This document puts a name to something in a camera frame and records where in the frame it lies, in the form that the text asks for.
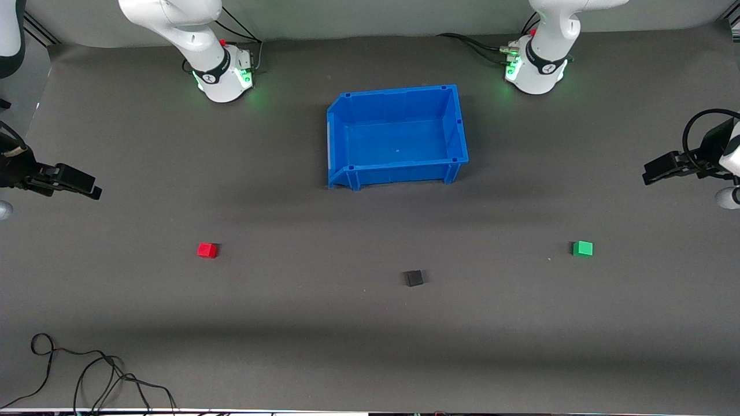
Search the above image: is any blue plastic storage bin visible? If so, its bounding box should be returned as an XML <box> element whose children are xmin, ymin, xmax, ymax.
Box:
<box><xmin>327</xmin><ymin>84</ymin><xmax>469</xmax><ymax>191</ymax></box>

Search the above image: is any dark grey table mat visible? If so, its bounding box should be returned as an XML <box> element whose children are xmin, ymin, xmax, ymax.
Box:
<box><xmin>0</xmin><ymin>21</ymin><xmax>740</xmax><ymax>414</ymax></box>

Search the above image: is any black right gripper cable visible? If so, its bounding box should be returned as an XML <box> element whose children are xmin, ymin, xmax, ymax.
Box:
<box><xmin>0</xmin><ymin>120</ymin><xmax>28</xmax><ymax>158</ymax></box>

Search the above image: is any black left gripper cable loop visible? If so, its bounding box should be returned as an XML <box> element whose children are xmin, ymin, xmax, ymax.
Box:
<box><xmin>682</xmin><ymin>109</ymin><xmax>740</xmax><ymax>173</ymax></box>

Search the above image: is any black metal frame rail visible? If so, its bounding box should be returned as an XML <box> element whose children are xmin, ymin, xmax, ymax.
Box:
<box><xmin>22</xmin><ymin>13</ymin><xmax>62</xmax><ymax>47</ymax></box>

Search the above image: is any thin black loose cable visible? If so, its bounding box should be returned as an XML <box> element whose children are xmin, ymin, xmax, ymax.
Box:
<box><xmin>0</xmin><ymin>333</ymin><xmax>180</xmax><ymax>416</ymax></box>

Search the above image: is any black right arm base cable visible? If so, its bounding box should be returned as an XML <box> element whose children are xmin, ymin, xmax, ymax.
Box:
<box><xmin>215</xmin><ymin>6</ymin><xmax>264</xmax><ymax>75</ymax></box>

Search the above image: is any black arm base cable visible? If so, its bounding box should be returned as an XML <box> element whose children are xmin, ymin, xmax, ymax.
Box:
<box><xmin>215</xmin><ymin>6</ymin><xmax>264</xmax><ymax>75</ymax></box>
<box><xmin>436</xmin><ymin>12</ymin><xmax>542</xmax><ymax>65</ymax></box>

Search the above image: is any black left arm base cable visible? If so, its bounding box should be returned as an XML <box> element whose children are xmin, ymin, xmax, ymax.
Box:
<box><xmin>436</xmin><ymin>12</ymin><xmax>542</xmax><ymax>65</ymax></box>

